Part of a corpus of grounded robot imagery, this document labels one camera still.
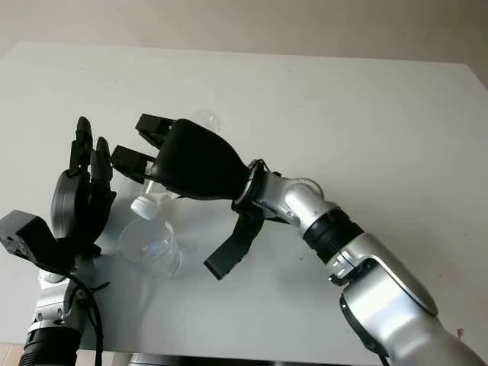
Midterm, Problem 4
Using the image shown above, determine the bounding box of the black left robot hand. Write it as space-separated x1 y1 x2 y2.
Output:
50 116 117 257

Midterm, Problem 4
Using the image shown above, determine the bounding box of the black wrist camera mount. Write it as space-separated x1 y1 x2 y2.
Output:
0 209 59 274
203 197 266 282

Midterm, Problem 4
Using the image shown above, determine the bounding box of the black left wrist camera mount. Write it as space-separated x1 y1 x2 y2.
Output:
0 209 59 274

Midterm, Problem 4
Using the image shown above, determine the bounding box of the clear water bottle red label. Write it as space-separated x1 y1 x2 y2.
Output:
130 108 226 220

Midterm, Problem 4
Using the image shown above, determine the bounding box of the clear glass cup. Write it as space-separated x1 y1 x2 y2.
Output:
117 218 182 280

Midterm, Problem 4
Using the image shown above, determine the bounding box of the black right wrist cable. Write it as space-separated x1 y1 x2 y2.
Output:
247 159 282 181

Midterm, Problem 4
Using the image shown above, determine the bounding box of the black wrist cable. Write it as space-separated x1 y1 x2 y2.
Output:
67 273 112 366
247 159 282 181

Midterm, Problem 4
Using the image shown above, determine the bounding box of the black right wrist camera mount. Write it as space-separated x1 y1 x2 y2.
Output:
203 197 266 282

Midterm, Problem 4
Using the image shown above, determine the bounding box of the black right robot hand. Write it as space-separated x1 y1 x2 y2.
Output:
111 113 255 201

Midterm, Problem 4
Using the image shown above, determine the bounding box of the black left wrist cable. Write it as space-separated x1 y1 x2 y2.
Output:
67 273 112 366

